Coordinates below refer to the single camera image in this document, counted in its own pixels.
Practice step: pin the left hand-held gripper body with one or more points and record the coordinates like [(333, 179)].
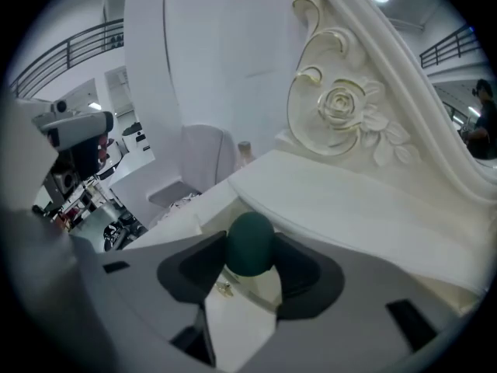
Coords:
[(87, 159)]

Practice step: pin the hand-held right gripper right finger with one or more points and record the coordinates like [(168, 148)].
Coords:
[(349, 325)]

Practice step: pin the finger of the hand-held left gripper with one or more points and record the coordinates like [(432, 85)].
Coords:
[(85, 126)]

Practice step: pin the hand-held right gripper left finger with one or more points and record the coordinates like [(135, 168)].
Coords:
[(132, 293)]

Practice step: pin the white organizer tray with items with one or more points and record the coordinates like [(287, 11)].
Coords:
[(240, 325)]

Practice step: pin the dark green round object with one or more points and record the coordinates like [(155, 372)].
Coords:
[(250, 247)]

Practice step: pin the black bag with white logo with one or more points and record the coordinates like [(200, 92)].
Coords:
[(114, 234)]

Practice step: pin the black balcony railing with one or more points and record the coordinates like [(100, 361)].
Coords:
[(66, 53)]

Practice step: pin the oval mirror with ornate frame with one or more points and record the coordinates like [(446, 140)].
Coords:
[(341, 103)]

